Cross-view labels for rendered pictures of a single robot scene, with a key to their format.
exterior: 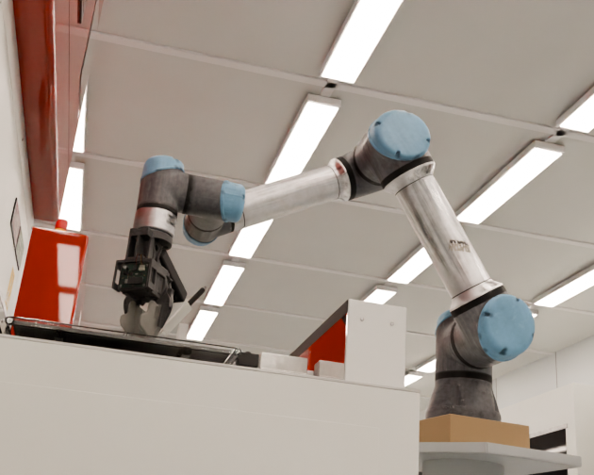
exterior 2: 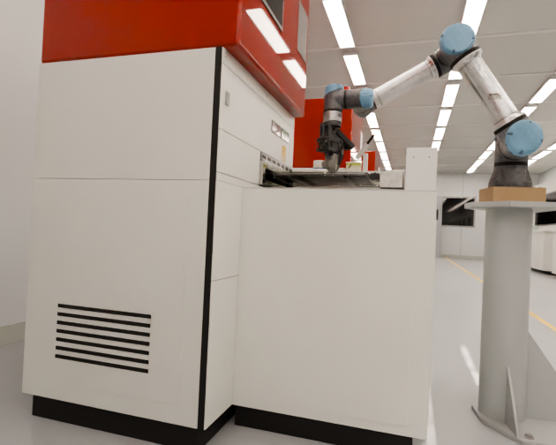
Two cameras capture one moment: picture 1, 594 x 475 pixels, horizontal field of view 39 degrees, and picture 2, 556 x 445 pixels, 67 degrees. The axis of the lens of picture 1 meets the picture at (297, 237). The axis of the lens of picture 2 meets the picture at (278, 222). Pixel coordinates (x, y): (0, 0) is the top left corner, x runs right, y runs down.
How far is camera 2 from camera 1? 0.46 m
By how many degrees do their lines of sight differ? 37
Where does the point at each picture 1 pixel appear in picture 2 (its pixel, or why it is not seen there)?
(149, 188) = (326, 101)
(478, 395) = (514, 174)
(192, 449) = (332, 224)
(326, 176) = (423, 68)
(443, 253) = (485, 102)
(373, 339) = (419, 166)
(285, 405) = (371, 203)
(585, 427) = not seen: outside the picture
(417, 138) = (465, 38)
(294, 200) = (406, 86)
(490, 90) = not seen: outside the picture
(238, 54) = not seen: outside the picture
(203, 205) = (352, 104)
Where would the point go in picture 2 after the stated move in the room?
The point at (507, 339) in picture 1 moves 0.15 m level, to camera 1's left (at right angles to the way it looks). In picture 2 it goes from (522, 146) to (474, 147)
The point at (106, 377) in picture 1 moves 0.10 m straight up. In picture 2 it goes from (296, 199) to (298, 169)
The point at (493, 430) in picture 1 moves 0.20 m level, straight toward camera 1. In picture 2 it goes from (521, 192) to (504, 186)
